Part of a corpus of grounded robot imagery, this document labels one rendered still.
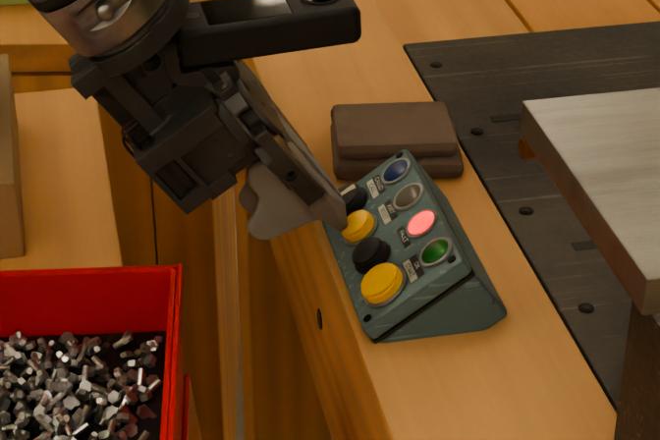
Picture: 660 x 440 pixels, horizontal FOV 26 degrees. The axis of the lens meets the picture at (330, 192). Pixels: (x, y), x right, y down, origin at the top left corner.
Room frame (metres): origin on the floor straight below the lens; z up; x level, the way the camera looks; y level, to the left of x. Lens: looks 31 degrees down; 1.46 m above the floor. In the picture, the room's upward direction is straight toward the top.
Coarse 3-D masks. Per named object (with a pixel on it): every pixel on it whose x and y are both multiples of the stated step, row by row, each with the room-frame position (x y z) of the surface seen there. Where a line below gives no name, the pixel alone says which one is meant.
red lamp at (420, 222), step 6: (414, 216) 0.81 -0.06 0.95; (420, 216) 0.80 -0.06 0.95; (426, 216) 0.80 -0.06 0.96; (432, 216) 0.80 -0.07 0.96; (414, 222) 0.80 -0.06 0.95; (420, 222) 0.80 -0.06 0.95; (426, 222) 0.79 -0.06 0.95; (414, 228) 0.79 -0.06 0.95; (420, 228) 0.79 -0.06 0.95; (426, 228) 0.79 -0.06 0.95; (414, 234) 0.79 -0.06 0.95
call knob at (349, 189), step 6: (342, 186) 0.87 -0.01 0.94; (348, 186) 0.87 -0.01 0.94; (354, 186) 0.86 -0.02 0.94; (342, 192) 0.86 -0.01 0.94; (348, 192) 0.86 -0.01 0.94; (354, 192) 0.86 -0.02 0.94; (360, 192) 0.86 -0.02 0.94; (348, 198) 0.85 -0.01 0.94; (354, 198) 0.85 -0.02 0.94; (360, 198) 0.85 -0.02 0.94; (348, 204) 0.85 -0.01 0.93; (354, 204) 0.85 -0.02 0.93; (348, 210) 0.85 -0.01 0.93
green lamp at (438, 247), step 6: (438, 240) 0.77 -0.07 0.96; (444, 240) 0.77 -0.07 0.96; (432, 246) 0.77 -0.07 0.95; (438, 246) 0.77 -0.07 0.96; (444, 246) 0.76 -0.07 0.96; (426, 252) 0.77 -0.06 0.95; (432, 252) 0.76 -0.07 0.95; (438, 252) 0.76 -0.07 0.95; (444, 252) 0.76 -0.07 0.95; (426, 258) 0.76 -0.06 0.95; (432, 258) 0.76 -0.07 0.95; (438, 258) 0.76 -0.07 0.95
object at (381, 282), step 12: (384, 264) 0.77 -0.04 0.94; (372, 276) 0.76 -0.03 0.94; (384, 276) 0.75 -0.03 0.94; (396, 276) 0.75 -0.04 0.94; (360, 288) 0.76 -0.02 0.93; (372, 288) 0.75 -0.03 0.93; (384, 288) 0.75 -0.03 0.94; (396, 288) 0.75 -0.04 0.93; (372, 300) 0.75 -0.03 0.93; (384, 300) 0.74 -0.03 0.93
